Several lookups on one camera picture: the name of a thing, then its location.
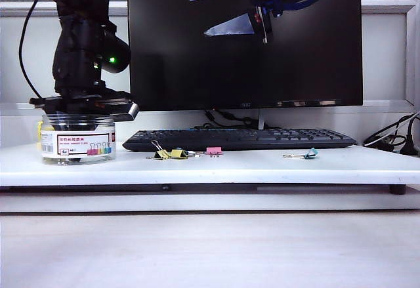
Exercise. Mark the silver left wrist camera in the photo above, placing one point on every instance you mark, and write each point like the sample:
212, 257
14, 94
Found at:
121, 109

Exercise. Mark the silver monitor stand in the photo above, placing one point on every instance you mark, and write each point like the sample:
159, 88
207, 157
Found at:
261, 120

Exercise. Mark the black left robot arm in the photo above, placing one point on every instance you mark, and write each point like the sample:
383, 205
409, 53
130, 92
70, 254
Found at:
78, 55

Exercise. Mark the pink binder clip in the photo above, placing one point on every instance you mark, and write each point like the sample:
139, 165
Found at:
213, 151

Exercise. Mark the grey aluminium partition frame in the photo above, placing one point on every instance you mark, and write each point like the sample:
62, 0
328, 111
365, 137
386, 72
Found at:
387, 6

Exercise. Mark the yellow binder clip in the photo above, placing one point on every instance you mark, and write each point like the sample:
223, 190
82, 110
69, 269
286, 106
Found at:
177, 153
162, 155

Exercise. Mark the teal binder clip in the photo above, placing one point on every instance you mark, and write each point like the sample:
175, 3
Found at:
311, 153

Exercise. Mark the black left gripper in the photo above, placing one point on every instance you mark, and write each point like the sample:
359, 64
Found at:
65, 102

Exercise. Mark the round transparent plastic jar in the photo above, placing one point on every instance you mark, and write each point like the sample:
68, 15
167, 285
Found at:
82, 140

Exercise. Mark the white desk riser board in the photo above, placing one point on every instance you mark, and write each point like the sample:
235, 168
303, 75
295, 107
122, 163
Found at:
210, 170

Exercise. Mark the black computer monitor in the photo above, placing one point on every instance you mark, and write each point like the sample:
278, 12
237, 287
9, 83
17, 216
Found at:
244, 71

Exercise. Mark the black riser foot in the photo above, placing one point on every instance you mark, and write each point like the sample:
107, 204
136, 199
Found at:
397, 190

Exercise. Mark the black computer keyboard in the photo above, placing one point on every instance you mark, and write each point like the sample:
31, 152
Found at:
239, 138

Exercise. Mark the black power plug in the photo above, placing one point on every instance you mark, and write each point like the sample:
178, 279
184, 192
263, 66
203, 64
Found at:
408, 147

